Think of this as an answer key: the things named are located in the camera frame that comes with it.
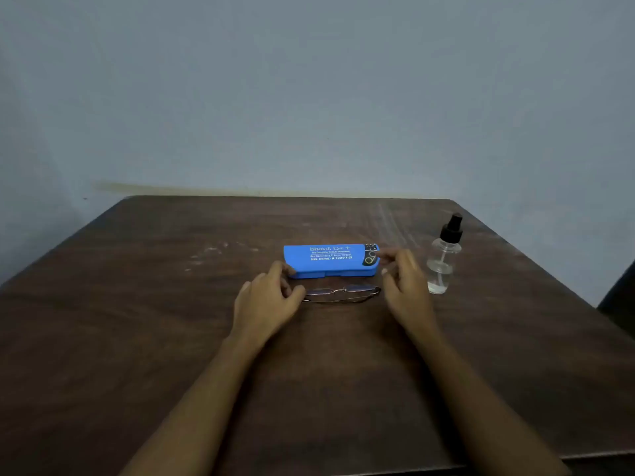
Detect person's right hand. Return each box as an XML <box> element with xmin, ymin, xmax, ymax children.
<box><xmin>375</xmin><ymin>248</ymin><xmax>441</xmax><ymax>338</ymax></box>

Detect person's left hand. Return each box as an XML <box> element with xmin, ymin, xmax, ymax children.
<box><xmin>229</xmin><ymin>261</ymin><xmax>307</xmax><ymax>343</ymax></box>

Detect blue eyeglasses case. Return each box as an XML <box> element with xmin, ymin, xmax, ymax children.
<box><xmin>283</xmin><ymin>243</ymin><xmax>382</xmax><ymax>280</ymax></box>

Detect person's right forearm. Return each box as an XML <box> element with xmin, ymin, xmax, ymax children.
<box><xmin>406</xmin><ymin>326</ymin><xmax>572</xmax><ymax>476</ymax></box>

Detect person's left forearm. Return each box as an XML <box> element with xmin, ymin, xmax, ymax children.
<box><xmin>118</xmin><ymin>334</ymin><xmax>271</xmax><ymax>476</ymax></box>

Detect clear spray bottle black nozzle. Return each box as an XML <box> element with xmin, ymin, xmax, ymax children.
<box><xmin>426</xmin><ymin>213</ymin><xmax>464</xmax><ymax>295</ymax></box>

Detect thin metal frame eyeglasses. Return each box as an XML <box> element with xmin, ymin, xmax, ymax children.
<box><xmin>301</xmin><ymin>284</ymin><xmax>383</xmax><ymax>304</ymax></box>

